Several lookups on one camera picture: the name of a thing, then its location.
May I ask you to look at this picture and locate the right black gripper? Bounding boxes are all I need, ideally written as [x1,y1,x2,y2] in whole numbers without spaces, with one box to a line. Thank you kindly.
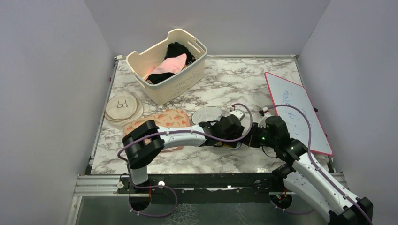
[238,122,278,149]

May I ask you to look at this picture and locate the white mesh cylindrical laundry bag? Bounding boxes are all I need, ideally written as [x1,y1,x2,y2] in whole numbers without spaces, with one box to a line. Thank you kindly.
[191,106,242,150]

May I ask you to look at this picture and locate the yellow bra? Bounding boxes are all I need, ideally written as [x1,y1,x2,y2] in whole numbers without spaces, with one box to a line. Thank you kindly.
[215,142,231,148]

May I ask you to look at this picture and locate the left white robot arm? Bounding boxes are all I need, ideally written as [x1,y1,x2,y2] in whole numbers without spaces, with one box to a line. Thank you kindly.
[121,115,245,193]

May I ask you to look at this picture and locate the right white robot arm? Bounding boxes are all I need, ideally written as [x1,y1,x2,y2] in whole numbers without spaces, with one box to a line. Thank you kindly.
[242,116,373,225]

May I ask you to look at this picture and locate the floral peach mesh laundry bag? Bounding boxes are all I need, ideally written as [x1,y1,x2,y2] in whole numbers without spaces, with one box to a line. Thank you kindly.
[123,109,192,136]

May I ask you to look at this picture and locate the cream perforated laundry basket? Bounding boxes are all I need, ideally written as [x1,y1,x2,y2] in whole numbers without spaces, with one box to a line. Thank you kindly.
[126,29,208,105]

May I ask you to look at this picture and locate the round beige bra wash bag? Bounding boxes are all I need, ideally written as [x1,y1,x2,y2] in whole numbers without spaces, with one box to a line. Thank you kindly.
[104,94,144,127]

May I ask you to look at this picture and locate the pink framed whiteboard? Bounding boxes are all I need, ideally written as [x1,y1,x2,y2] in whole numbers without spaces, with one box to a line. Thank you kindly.
[264,72,333,156]

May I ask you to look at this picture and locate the pink garment in basket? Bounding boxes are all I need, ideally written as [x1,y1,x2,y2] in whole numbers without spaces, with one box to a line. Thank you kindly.
[148,53,187,75]

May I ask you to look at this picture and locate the black garment in basket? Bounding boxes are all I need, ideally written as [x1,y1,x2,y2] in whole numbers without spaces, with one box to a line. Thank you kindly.
[144,42,196,84]

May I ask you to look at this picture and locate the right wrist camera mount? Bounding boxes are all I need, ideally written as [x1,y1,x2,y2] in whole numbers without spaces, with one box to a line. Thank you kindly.
[258,107,273,128]

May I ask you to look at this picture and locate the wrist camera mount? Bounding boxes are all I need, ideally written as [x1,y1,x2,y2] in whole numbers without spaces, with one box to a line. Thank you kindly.
[258,107,273,128]
[229,108,245,121]

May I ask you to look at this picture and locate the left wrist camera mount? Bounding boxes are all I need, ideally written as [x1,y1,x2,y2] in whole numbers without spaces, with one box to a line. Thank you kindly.
[229,108,245,121]

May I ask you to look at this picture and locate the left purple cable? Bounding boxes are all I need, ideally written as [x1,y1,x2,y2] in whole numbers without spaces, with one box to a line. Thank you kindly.
[117,103,253,162]

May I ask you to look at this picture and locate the purple cable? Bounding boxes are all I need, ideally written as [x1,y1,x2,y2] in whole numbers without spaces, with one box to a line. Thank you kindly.
[267,104,374,225]
[117,103,253,162]

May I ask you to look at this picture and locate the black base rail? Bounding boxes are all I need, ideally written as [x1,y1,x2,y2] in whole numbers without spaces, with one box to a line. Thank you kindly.
[117,172,292,208]

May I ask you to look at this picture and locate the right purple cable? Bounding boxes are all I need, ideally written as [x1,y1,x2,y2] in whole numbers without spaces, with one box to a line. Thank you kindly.
[267,104,374,225]

